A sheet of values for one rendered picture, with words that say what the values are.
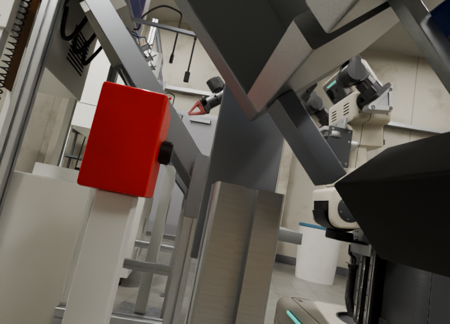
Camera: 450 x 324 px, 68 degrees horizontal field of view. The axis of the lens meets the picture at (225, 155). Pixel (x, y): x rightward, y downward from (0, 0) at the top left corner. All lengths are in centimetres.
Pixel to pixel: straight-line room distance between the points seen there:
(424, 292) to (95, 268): 116
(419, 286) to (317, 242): 293
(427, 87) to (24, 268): 632
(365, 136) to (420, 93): 504
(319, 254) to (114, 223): 387
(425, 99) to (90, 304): 630
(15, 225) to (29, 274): 13
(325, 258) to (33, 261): 369
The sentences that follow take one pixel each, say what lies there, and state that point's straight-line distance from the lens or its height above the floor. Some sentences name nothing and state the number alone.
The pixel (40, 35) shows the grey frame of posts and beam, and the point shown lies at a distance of 108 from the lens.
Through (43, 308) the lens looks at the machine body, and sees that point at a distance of 103.
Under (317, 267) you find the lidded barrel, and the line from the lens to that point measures 434.
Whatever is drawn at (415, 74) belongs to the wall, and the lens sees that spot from 665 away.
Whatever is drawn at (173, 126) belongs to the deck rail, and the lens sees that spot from 96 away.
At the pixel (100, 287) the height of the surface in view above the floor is 48.
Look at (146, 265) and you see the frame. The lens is 167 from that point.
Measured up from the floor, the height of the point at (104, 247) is 54.
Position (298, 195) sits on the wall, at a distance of 560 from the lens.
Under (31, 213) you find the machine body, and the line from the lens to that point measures 101.
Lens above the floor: 62
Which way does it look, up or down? 9 degrees up
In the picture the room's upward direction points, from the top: 11 degrees clockwise
